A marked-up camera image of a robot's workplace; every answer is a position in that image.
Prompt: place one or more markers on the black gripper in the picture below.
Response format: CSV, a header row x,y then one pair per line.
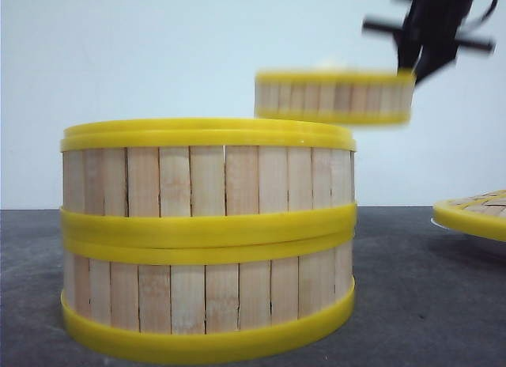
x,y
431,22

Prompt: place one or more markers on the bamboo steamer basket with bun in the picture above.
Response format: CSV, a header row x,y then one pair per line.
x,y
335,95

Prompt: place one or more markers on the woven bamboo steamer lid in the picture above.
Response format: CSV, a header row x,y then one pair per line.
x,y
479,215

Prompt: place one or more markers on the bottom bamboo steamer basket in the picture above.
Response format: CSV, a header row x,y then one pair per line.
x,y
230,305

